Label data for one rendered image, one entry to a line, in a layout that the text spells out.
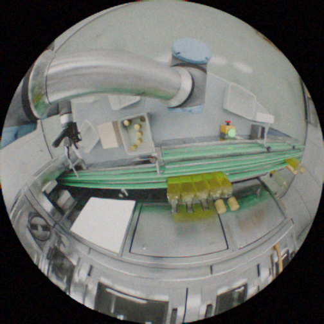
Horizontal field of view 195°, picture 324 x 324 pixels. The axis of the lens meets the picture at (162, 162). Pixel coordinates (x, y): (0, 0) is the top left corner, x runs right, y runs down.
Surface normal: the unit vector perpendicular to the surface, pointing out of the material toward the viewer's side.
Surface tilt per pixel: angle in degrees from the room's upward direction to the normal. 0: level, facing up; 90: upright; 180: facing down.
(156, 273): 90
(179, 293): 90
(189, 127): 0
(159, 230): 90
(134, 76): 54
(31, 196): 90
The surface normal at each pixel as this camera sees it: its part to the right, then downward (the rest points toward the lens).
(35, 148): 0.99, -0.10
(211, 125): -0.07, 0.49
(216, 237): -0.15, -0.87
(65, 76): 0.61, 0.70
